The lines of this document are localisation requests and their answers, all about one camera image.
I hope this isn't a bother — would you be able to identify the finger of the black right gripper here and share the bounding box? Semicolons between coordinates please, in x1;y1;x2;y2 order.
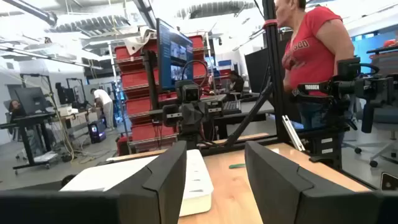
162;104;180;128
206;99;224;119

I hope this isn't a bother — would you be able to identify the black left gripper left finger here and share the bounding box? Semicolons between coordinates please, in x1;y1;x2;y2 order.
107;141;187;224

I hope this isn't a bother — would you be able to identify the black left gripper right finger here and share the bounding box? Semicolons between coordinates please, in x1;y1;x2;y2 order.
244;141;383;224

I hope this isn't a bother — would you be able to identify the black keyboard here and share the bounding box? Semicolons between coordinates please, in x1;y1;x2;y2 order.
222;100;243;115

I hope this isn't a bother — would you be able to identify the red plastic storage bin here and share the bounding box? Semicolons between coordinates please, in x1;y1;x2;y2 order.
192;60;208;78
114;40;159;72
188;34;206;60
130;123;178;150
119;68;160;99
125;93;178;124

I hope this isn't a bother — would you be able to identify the person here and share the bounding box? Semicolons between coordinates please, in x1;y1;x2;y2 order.
275;0;356;131
90;88;115;131
228;70;246;93
7;99;27;124

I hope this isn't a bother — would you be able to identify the black monitor stand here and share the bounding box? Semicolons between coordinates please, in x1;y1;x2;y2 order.
141;49;161;113

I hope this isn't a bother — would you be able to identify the black panel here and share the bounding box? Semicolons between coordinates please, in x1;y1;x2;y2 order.
244;46;270;94

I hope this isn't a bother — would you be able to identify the large black computer monitor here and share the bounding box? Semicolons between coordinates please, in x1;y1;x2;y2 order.
156;17;195;91

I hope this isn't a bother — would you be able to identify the white plastic cutlery tray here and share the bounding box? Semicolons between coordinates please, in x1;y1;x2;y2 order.
58;149;215;218

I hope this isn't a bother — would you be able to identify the black computer tower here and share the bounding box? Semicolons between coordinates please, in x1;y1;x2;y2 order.
88;121;107;144

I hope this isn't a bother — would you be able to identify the small black device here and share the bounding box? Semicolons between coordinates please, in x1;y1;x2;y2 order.
381;172;398;191

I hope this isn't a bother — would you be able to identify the grey office chair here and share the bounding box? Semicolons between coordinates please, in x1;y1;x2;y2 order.
341;99;398;169

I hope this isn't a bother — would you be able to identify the black standing desk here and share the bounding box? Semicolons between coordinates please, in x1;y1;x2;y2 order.
0;112;60;175

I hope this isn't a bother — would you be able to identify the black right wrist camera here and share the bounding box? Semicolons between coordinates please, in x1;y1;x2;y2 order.
175;79;201;104

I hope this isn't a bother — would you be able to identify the chrome wire shelf rack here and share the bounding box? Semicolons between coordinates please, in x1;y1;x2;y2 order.
107;30;218;155

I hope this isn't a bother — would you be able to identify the black leader arm with handle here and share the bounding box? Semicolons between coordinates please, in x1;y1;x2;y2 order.
292;56;398;170

